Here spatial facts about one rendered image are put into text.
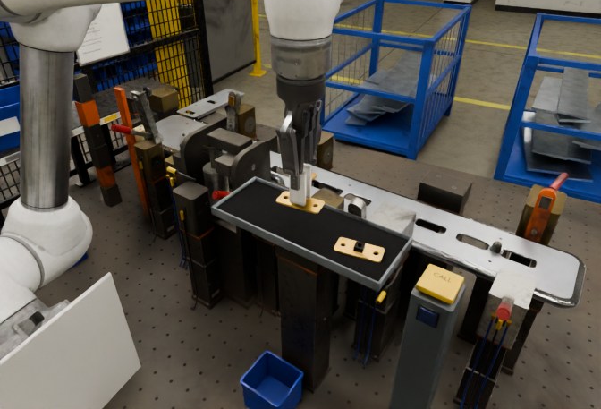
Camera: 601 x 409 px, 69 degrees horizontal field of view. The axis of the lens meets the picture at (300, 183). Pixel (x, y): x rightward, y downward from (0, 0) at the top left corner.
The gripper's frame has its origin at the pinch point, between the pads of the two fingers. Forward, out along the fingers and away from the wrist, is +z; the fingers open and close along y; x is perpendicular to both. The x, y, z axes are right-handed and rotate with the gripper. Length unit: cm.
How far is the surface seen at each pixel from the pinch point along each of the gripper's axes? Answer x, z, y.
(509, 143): 42, 84, -211
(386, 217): 12.9, 14.4, -15.7
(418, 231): 18.4, 25.4, -28.2
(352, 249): 11.3, 9.1, 2.5
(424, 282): 24.3, 9.4, 4.8
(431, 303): 26.2, 11.5, 6.8
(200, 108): -73, 26, -66
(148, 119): -63, 12, -29
